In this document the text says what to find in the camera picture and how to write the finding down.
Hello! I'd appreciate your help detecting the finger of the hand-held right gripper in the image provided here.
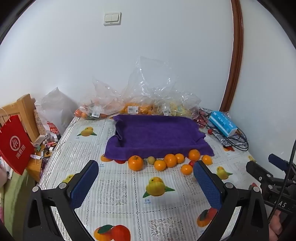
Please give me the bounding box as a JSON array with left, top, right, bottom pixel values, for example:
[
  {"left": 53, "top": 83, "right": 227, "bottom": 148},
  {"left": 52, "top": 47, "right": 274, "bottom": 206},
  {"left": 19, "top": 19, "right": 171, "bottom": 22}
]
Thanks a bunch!
[
  {"left": 245, "top": 160, "right": 274, "bottom": 186},
  {"left": 268, "top": 153, "right": 296, "bottom": 176}
]

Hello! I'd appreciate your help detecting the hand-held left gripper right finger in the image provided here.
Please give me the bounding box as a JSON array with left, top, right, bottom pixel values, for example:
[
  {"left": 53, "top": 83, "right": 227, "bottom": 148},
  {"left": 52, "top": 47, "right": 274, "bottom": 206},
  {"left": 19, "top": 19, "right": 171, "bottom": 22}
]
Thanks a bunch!
[{"left": 193, "top": 160, "right": 270, "bottom": 241}]

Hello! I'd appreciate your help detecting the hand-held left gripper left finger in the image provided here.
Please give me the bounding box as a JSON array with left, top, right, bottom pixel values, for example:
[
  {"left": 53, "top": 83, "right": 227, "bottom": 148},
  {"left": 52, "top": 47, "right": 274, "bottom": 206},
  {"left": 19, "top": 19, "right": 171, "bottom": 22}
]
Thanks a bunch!
[{"left": 23, "top": 159, "right": 100, "bottom": 241}]

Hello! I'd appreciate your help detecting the large orange with green stem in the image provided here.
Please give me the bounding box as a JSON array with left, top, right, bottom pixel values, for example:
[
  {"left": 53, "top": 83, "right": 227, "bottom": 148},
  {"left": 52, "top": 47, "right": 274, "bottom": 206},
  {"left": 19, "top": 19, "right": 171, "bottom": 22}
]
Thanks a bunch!
[{"left": 128, "top": 155, "right": 144, "bottom": 171}]

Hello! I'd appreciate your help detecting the purple towel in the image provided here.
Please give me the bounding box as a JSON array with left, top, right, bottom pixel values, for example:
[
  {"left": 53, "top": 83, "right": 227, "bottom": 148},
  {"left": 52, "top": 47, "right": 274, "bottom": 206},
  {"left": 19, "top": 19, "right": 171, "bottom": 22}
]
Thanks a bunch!
[{"left": 105, "top": 114, "right": 214, "bottom": 161}]

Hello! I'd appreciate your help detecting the person's right hand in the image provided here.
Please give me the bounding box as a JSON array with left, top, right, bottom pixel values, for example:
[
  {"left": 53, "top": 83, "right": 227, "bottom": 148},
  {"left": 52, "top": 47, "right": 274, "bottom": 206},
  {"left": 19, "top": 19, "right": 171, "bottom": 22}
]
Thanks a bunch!
[{"left": 269, "top": 210, "right": 288, "bottom": 241}]

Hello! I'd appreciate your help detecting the grey checked pouch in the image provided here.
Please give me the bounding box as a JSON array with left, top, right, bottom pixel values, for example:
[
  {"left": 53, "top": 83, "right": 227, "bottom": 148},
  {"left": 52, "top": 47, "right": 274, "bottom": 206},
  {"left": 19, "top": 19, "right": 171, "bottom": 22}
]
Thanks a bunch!
[{"left": 209, "top": 130, "right": 249, "bottom": 149}]

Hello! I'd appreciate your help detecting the clutter of small bottles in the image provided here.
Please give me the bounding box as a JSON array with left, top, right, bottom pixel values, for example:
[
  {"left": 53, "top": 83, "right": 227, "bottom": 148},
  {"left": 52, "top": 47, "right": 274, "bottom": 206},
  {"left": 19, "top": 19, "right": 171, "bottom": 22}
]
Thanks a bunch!
[{"left": 31, "top": 133, "right": 59, "bottom": 160}]

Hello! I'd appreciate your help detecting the blue tissue box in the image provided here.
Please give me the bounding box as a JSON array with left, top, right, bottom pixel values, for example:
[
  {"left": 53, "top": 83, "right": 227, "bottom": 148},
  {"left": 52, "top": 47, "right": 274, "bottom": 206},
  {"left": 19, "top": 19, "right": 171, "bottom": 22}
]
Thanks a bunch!
[{"left": 208, "top": 111, "right": 238, "bottom": 137}]

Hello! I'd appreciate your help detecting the red and white packet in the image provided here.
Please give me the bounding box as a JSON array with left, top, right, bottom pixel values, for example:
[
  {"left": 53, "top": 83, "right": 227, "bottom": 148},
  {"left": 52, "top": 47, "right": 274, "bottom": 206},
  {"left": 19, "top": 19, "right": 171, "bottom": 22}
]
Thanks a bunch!
[{"left": 45, "top": 121, "right": 62, "bottom": 139}]

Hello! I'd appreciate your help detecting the clear bag of red tomatoes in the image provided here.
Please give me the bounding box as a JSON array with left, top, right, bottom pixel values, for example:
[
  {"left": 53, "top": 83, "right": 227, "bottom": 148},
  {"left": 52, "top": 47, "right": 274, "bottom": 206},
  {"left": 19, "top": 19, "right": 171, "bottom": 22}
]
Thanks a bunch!
[{"left": 193, "top": 108, "right": 229, "bottom": 128}]

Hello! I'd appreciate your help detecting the red paper bag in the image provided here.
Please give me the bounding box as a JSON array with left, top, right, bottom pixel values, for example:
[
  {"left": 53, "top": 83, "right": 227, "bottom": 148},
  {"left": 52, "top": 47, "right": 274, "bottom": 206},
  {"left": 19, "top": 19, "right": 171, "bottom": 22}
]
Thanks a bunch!
[{"left": 0, "top": 108, "right": 35, "bottom": 175}]

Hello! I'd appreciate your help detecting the white plastic bag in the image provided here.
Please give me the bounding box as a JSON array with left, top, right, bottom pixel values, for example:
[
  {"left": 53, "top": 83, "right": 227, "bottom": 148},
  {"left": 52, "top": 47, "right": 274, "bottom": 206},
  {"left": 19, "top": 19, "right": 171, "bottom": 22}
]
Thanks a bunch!
[{"left": 35, "top": 87, "right": 79, "bottom": 139}]

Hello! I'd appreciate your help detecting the clear bag of mixed oranges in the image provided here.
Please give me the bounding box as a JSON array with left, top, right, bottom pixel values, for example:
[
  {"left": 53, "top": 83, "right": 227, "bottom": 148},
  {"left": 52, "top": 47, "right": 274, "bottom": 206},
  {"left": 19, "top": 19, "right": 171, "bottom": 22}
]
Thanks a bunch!
[{"left": 74, "top": 77, "right": 124, "bottom": 121}]

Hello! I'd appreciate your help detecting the clear bag of yellow fruit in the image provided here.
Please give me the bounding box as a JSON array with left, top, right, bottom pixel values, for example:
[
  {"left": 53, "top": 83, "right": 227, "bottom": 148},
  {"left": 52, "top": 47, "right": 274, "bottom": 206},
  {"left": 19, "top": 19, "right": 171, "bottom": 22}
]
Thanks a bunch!
[{"left": 154, "top": 91, "right": 201, "bottom": 118}]

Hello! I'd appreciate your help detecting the wooden chair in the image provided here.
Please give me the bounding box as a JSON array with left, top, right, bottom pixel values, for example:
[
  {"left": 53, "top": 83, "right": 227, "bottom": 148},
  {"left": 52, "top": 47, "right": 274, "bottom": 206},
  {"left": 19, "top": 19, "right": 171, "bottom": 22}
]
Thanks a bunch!
[{"left": 0, "top": 94, "right": 47, "bottom": 183}]

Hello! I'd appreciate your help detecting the clear bag of small oranges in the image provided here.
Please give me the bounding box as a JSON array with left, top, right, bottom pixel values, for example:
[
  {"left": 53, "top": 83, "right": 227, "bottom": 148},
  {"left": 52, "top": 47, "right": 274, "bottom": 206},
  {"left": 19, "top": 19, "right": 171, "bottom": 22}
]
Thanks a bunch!
[{"left": 119, "top": 56, "right": 179, "bottom": 115}]

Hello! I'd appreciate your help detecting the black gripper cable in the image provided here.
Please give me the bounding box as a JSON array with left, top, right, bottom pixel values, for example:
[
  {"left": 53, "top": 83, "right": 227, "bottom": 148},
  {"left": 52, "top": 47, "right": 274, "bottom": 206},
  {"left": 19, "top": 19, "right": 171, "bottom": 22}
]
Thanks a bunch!
[{"left": 268, "top": 139, "right": 296, "bottom": 222}]

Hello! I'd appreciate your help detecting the brown wooden door frame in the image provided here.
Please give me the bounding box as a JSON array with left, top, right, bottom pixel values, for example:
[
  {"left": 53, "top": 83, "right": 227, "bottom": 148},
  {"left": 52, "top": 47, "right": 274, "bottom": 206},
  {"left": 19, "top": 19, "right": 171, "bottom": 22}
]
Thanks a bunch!
[{"left": 218, "top": 0, "right": 244, "bottom": 112}]

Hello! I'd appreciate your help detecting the white light switch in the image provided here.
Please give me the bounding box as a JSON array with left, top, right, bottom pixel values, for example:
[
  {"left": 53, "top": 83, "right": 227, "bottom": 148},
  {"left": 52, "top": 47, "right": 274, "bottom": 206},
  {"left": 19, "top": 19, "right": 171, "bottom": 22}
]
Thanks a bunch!
[{"left": 103, "top": 13, "right": 122, "bottom": 26}]

